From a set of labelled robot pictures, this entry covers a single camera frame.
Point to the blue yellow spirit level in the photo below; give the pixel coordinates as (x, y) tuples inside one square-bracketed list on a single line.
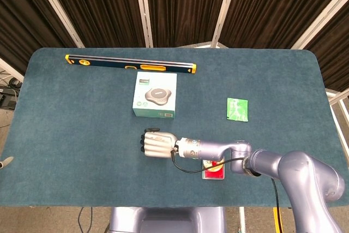
[(131, 64)]

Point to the white metal table leg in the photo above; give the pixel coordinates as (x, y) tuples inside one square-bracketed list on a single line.
[(242, 220)]

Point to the white divider frame post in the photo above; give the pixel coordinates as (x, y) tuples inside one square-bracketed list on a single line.
[(57, 9), (143, 9), (223, 9), (319, 17)]

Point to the white speaker product box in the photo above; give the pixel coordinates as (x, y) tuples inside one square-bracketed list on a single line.
[(155, 95)]

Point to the silver robot torso base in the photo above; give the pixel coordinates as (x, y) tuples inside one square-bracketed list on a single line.
[(166, 219)]

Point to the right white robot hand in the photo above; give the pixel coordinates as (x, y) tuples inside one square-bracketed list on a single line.
[(159, 143)]

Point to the yellow floor tape strip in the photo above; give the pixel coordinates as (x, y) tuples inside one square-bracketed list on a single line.
[(276, 220)]

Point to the red card packet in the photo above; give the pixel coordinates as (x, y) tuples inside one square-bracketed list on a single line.
[(213, 174)]

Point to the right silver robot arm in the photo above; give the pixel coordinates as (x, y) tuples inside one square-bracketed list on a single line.
[(272, 162)]

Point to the brown pleated divider curtain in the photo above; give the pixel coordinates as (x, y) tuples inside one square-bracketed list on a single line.
[(278, 6), (95, 6), (182, 6), (19, 20), (332, 53)]

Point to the green foil sachet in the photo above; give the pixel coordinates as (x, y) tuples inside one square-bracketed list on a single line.
[(237, 108)]

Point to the teal felt table mat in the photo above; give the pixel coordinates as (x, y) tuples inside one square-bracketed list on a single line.
[(81, 134)]

